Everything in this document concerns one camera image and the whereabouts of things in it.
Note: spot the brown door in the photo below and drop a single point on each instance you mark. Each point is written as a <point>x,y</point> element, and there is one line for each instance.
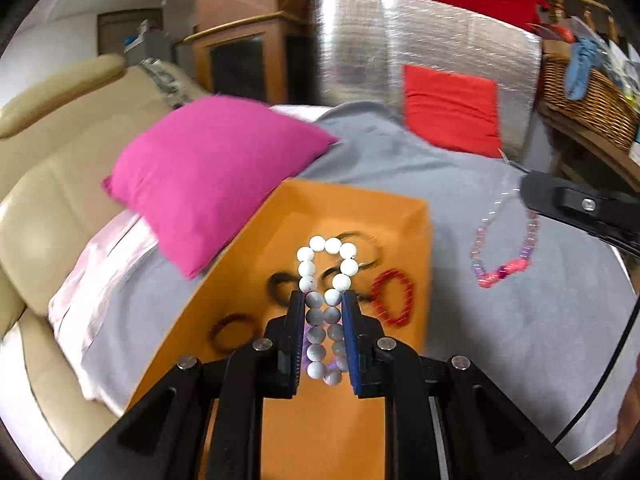
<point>115,32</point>

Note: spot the grey blanket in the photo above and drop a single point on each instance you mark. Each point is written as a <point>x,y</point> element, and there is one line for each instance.
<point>500,335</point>

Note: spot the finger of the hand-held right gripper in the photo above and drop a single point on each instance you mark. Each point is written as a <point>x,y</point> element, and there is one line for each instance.
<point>560,200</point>

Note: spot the wicker basket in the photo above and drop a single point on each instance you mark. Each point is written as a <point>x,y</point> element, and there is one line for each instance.
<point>595,105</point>

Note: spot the beige leather sofa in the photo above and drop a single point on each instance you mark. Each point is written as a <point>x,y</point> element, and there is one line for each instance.
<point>50,185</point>

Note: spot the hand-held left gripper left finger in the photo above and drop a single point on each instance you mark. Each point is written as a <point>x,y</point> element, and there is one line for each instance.
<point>297,340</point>

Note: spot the orange cardboard box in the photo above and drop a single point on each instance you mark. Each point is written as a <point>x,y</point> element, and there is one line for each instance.
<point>350,210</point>

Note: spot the silver insulated bag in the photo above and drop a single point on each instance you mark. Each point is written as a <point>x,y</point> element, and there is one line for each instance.
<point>350,50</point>

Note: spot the thin gold bangle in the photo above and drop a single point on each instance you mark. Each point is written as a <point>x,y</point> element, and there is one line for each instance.
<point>377,252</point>

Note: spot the blue cloth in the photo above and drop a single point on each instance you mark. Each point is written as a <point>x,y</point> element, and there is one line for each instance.
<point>580,70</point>

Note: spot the wooden shelf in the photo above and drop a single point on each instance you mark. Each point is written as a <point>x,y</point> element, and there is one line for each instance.
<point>590,140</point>

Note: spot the magenta pillow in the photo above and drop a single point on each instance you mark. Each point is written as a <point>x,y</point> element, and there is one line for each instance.
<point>215,170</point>

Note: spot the pale pink sheet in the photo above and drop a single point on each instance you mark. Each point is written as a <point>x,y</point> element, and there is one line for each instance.
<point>100,270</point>

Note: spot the patterned cloth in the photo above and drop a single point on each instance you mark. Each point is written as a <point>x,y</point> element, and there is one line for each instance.
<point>165,82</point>

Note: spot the red pillow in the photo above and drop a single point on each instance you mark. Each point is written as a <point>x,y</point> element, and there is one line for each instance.
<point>450,110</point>

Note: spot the wooden cabinet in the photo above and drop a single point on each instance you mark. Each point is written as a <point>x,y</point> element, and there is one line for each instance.
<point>235,70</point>

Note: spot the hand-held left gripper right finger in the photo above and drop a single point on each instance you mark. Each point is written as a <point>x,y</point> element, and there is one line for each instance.
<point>350,345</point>

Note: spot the grey storage bin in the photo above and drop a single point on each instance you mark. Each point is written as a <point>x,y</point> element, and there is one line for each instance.
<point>147,37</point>

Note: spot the person's right forearm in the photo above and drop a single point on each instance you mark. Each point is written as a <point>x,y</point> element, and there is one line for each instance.
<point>631,420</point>

